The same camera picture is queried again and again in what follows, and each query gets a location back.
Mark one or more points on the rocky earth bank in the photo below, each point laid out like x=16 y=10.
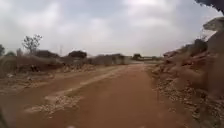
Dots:
x=196 y=73

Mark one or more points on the red dirt road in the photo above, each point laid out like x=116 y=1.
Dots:
x=113 y=96

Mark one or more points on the low grey wall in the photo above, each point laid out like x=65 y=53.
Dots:
x=106 y=59

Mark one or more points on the patch of pale stones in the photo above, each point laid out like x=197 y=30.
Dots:
x=55 y=104

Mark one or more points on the dry scrub ground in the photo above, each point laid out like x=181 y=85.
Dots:
x=30 y=66

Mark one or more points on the row of dark bushes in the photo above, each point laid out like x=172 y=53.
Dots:
x=77 y=54

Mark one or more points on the bare thin tree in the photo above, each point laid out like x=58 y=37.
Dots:
x=31 y=43

